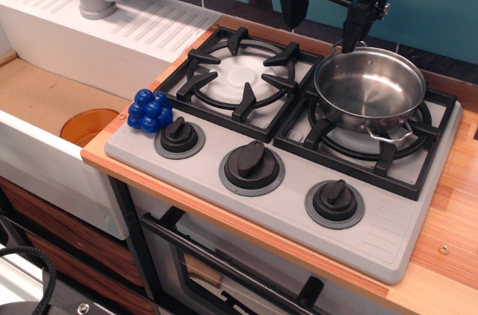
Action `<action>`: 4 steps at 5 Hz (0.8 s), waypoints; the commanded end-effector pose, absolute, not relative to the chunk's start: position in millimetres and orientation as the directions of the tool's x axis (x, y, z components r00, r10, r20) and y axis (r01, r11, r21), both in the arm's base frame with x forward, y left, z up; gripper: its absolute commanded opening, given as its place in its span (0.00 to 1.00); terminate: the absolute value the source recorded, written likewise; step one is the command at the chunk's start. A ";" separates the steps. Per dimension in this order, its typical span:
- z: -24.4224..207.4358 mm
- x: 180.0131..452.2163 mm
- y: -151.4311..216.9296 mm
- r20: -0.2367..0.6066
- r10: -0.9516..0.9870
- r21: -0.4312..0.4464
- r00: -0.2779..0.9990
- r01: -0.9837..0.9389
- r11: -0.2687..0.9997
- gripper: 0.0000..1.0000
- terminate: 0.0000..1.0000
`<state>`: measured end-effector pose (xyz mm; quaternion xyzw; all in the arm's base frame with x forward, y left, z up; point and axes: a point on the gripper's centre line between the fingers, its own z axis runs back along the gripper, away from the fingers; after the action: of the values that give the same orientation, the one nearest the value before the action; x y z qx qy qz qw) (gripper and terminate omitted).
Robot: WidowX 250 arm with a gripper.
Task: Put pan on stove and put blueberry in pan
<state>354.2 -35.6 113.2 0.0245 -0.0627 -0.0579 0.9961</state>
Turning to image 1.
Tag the black right stove knob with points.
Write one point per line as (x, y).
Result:
(335, 204)

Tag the black middle stove knob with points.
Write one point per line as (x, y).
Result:
(252, 170)

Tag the black left stove knob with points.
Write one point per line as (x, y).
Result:
(179, 140)

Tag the black left burner grate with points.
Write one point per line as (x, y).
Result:
(257, 120)

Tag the black burner grate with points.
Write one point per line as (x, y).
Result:
(302, 133)
(257, 120)

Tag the blue toy blueberry cluster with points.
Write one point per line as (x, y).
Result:
(150, 111)

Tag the oven door with black handle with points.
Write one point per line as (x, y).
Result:
(215, 272)

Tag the white left burner cap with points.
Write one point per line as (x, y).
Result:
(233, 73)

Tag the stainless steel pan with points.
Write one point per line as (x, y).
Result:
(370, 90)

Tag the grey toy stove top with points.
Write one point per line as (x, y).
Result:
(380, 245)

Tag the black right burner grate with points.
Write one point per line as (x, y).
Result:
(302, 133)

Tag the orange plastic sink drain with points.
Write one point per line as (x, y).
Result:
(84, 126)

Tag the white toy sink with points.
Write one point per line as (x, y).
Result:
(56, 64)

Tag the black stove knob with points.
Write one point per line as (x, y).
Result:
(335, 204)
(179, 140)
(252, 170)

